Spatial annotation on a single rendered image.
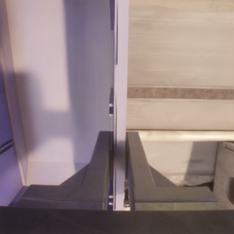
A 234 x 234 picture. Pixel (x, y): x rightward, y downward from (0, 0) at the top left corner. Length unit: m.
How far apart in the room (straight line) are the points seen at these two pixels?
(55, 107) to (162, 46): 0.37
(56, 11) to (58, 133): 0.19
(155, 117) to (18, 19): 0.43
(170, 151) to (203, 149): 0.12
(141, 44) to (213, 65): 0.23
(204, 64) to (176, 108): 0.16
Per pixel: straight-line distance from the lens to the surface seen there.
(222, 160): 0.66
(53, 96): 0.28
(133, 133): 0.15
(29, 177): 0.35
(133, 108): 0.53
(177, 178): 0.68
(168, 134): 0.55
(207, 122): 0.62
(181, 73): 0.55
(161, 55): 0.53
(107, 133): 0.15
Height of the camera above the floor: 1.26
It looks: 74 degrees down
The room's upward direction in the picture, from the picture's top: 179 degrees counter-clockwise
